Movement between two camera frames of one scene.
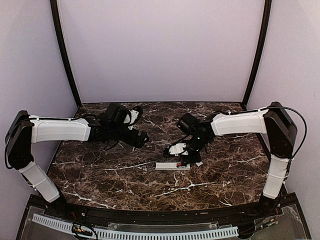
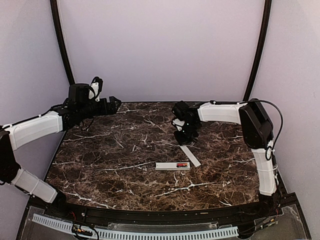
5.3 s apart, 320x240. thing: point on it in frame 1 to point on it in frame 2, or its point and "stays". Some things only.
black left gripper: [139, 142] to [112, 109]
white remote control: [170, 166] stays
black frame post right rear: [267, 9] stays
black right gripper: [196, 158] to [183, 140]
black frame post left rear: [55, 13] stays
